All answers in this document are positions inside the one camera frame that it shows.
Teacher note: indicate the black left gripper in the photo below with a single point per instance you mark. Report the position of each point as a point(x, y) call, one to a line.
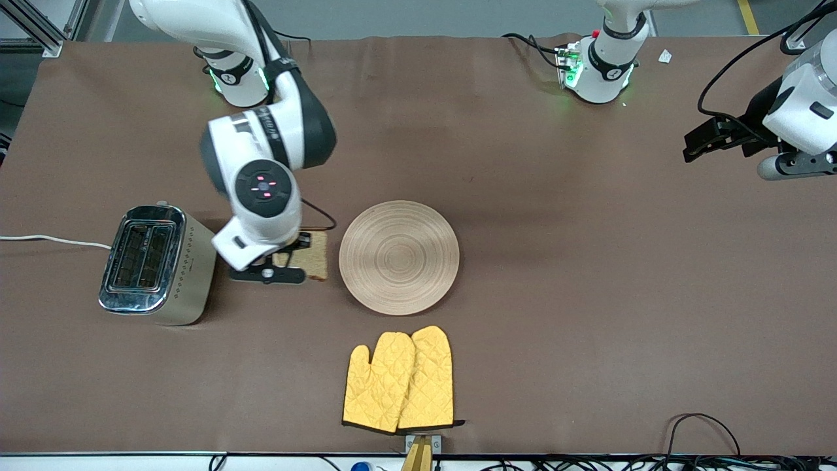
point(757, 111)

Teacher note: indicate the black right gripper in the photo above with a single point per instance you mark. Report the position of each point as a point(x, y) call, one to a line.
point(302, 241)

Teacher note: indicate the slice of brown bread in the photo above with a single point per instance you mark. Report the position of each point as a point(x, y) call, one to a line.
point(315, 258)

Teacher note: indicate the round wooden plate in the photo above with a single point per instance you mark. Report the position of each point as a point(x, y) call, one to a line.
point(399, 258)

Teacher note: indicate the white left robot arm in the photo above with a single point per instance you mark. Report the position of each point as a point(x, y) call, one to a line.
point(608, 72)

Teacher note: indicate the silver beige two-slot toaster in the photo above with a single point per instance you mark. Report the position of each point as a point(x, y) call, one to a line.
point(163, 268)

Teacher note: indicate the small white paper scrap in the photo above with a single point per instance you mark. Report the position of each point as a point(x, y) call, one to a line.
point(665, 56)

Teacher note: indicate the yellow quilted oven mitt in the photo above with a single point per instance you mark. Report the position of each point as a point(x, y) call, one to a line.
point(376, 386)
point(428, 379)

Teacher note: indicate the brown table cover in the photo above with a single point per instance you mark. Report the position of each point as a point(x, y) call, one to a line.
point(523, 163)

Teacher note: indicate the small blue object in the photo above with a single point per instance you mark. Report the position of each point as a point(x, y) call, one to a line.
point(361, 466)

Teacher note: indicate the aluminium frame profile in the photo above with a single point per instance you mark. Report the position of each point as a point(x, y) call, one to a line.
point(39, 29)
point(794, 39)

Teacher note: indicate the grey metal bracket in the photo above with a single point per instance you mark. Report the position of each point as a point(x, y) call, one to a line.
point(437, 443)

